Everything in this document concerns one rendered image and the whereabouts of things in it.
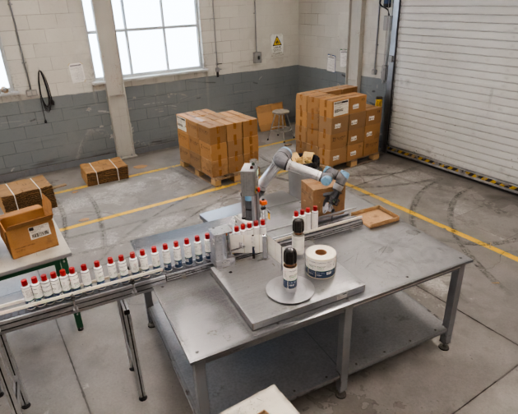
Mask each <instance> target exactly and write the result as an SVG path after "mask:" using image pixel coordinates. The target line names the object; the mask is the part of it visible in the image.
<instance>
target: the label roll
mask: <svg viewBox="0 0 518 414"><path fill-rule="evenodd" d="M335 262H336V251H335V249H334V248H332V247H330V246H326V245H314V246H310V247H308V248H307V249H306V264H305V271H306V274H307V275H308V276H310V277H312V278H316V279H327V278H331V277H332V276H334V275H335Z"/></svg>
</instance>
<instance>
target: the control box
mask: <svg viewBox="0 0 518 414"><path fill-rule="evenodd" d="M250 166H252V164H251V163H245V164H244V165H243V167H242V169H241V171H240V176H241V192H242V196H255V195H256V193H257V192H256V188H258V187H259V182H258V183H257V167H258V164H257V163H255V166H253V169H250Z"/></svg>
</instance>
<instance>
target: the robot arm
mask: <svg viewBox="0 0 518 414"><path fill-rule="evenodd" d="M291 158H292V151H291V150H290V149H289V148H288V147H282V148H280V149H279V150H278V151H277V153H276V154H275V155H274V157H273V159H272V161H273V162H272V163H271V165H270V166H269V167H268V169H267V170H266V171H265V172H264V173H263V175H262V176H261V178H260V179H259V180H258V181H259V187H260V189H261V190H260V192H259V199H260V198H261V197H262V196H263V194H264V193H265V191H266V187H267V186H268V184H269V183H270V182H271V180H272V179H273V178H274V176H275V175H276V174H277V173H278V171H279V170H280V169H283V170H285V171H287V170H289V171H291V172H294V173H298V174H300V175H303V176H305V177H309V178H311V179H314V180H317V181H319V182H321V184H322V185H324V186H329V185H330V184H331V182H332V180H333V179H334V180H335V184H334V186H333V188H332V190H333V191H330V192H326V193H323V196H325V197H326V198H325V199H324V201H323V207H322V211H323V213H326V212H327V211H330V212H331V211H332V209H331V206H332V205H335V206H337V203H338V201H339V202H340V200H339V199H338V198H339V196H340V194H342V192H341V191H342V189H343V187H344V185H345V183H346V182H347V180H348V178H349V173H348V172H346V171H344V170H341V171H338V170H335V169H333V168H332V167H329V166H326V167H325V168H324V171H323V172H321V171H318V170H316V169H314V168H310V167H307V166H305V165H302V164H300V163H296V162H294V161H291ZM327 202H329V203H330V204H329V203H327ZM338 204H339V203H338ZM245 208H246V219H244V220H247V221H252V197H251V196H245Z"/></svg>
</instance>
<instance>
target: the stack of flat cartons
mask: <svg viewBox="0 0 518 414"><path fill-rule="evenodd" d="M42 193H43V194H44V195H45V196H46V197H47V198H48V199H49V200H50V201H51V202H52V208H55V207H58V206H57V202H56V199H55V198H56V197H55V196H54V195H55V194H54V192H53V186H52V185H51V184H50V183H49V182H48V181H47V180H46V179H45V178H44V176H43V175H40V176H37V177H32V178H28V179H22V180H19V181H15V182H10V183H8V184H2V185H0V207H1V209H2V211H3V213H4V214H7V213H10V212H12V211H16V210H19V209H24V208H26V207H30V206H32V205H40V206H41V207H42V208H43V202H42Z"/></svg>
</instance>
